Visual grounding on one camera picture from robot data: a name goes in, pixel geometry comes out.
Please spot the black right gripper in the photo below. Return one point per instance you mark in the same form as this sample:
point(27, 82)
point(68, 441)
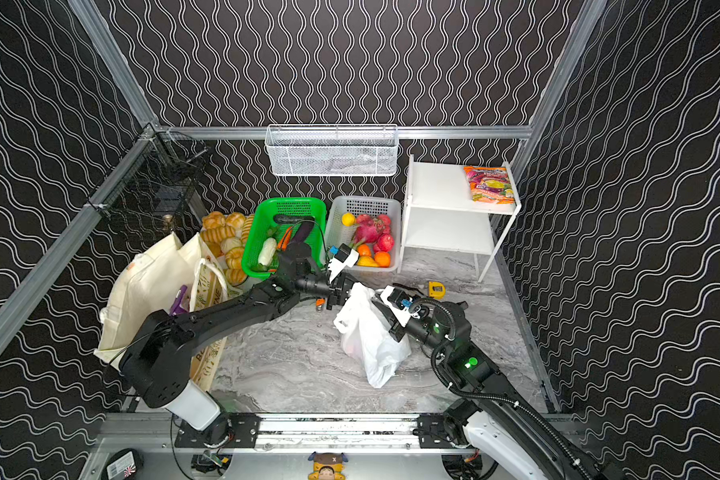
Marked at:
point(385, 306)

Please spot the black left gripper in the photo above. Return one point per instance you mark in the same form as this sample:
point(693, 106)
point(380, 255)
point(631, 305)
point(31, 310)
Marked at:
point(341, 288)

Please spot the white plastic grocery bag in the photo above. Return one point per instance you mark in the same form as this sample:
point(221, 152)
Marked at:
point(365, 337)

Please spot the green plastic basket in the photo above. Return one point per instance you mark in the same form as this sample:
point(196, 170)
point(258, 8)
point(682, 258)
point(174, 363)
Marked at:
point(264, 227)

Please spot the purple Fox's candy bag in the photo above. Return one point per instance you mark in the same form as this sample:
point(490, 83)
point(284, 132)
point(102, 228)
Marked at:
point(181, 301)

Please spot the cream floral tote bag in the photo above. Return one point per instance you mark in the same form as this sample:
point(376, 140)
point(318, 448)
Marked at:
point(150, 282)

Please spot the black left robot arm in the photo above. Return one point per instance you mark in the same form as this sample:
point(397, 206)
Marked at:
point(157, 361)

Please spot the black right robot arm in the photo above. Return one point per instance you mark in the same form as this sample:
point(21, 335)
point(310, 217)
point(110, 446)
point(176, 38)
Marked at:
point(490, 415)

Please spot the yellow tape measure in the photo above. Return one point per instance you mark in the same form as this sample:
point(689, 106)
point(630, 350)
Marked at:
point(436, 290)

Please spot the orange fruit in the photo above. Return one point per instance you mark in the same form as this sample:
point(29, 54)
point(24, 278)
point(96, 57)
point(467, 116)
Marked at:
point(382, 259)

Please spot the white plastic basket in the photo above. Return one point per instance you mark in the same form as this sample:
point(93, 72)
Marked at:
point(337, 234)

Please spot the red apple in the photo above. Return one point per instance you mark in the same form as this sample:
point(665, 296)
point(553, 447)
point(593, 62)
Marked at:
point(385, 243)

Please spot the pink dragon fruit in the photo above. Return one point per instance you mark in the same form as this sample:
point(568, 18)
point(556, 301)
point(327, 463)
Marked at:
point(369, 229)

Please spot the yellow lemon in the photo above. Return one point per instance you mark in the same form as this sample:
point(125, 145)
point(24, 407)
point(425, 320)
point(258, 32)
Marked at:
point(348, 219)

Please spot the purple eggplant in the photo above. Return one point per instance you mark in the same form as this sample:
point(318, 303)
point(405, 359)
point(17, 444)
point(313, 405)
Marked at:
point(303, 231)

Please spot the orange carrot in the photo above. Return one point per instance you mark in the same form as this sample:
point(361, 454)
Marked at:
point(285, 239)

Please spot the white daikon radish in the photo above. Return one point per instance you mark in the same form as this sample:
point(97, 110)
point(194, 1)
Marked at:
point(267, 253)

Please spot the dark green cucumber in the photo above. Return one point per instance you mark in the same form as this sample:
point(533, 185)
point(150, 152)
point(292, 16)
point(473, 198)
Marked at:
point(283, 219)

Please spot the white two-tier shelf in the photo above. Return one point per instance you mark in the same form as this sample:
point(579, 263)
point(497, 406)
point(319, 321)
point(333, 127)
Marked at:
point(439, 214)

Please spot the braided bread middle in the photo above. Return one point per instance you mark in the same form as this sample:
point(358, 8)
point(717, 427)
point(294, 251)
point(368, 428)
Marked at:
point(226, 235)

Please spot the orange candy bag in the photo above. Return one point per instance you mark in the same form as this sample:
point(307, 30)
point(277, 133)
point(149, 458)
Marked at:
point(490, 185)

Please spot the small toy figure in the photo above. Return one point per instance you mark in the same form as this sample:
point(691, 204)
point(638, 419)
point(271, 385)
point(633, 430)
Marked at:
point(327, 466)

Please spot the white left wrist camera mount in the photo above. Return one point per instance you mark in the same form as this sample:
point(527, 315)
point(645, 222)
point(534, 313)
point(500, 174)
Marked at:
point(341, 257)

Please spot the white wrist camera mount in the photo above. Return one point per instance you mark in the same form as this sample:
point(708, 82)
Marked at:
point(399, 303)
point(341, 257)

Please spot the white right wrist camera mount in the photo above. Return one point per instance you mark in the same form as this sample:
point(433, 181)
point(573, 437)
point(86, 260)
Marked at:
point(399, 303)

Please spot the white wire wall basket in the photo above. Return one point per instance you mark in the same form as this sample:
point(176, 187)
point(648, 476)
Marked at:
point(332, 149)

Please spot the black wire rack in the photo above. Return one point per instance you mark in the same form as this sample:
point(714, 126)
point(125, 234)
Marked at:
point(159, 195)

